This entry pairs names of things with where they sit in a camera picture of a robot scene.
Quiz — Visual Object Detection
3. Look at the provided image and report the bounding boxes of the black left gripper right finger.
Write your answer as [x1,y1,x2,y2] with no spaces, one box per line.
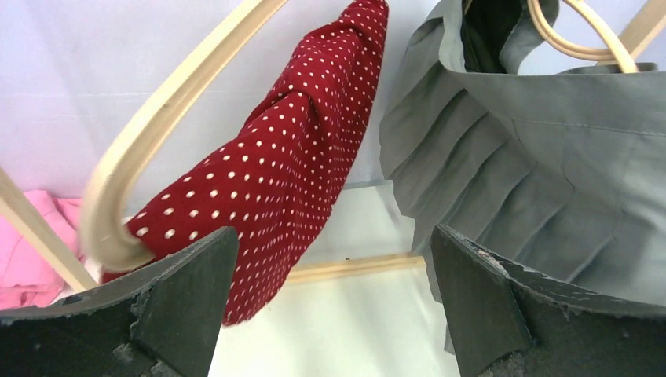
[431,225,665,376]

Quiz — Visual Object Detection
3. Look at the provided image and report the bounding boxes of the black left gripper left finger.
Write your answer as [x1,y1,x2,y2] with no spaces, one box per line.
[1,228,238,376]

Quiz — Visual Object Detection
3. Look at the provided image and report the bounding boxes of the red polka dot cloth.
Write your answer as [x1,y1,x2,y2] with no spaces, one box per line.
[127,0,389,326]

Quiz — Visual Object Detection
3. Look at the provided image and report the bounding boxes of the grey pleated skirt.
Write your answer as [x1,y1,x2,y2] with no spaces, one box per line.
[379,0,666,355]

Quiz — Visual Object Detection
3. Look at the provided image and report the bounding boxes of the wooden clothes hanger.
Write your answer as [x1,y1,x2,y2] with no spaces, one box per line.
[527,1,639,74]

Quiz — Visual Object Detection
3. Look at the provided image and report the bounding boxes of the pink cloth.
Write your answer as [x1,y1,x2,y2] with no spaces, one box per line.
[1,190,85,310]

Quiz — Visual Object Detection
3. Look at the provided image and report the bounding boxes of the wooden clothes rack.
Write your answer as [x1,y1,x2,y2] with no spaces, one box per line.
[0,0,666,294]

